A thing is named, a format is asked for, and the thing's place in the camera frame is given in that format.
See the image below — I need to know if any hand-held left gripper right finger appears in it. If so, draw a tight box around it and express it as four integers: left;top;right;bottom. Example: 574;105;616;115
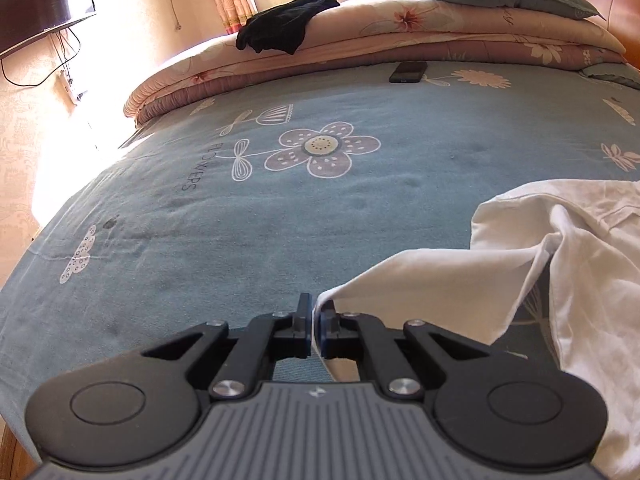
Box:
316;300;529;402

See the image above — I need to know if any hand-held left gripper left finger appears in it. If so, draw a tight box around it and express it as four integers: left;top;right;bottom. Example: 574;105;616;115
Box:
142;292;313;402

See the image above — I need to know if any white printed long-sleeve shirt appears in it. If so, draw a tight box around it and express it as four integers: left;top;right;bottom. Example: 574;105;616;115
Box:
310;179;640;461

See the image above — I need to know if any black smartphone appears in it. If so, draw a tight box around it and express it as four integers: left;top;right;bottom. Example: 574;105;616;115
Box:
389;61;429;84

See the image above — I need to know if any black garment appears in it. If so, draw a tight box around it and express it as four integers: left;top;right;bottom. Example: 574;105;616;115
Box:
236;0;342;56

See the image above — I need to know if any pink floral folded quilt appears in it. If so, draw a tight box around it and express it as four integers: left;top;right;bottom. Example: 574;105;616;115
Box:
122;0;628;128

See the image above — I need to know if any flat grey-blue pillow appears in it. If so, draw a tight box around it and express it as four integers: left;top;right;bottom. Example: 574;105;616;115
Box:
582;62;640;92

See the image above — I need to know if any wooden bed headboard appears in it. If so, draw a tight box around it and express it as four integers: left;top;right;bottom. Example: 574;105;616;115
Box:
575;0;640;68

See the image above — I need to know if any white wall power strip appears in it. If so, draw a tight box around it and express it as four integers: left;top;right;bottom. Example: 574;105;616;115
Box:
60;71;83;106

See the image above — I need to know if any black television cable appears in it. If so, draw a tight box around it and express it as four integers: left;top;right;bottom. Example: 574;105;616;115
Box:
2;25;83;88

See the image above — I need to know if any wall television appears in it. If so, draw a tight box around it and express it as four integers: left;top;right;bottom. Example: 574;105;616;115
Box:
0;0;97;58

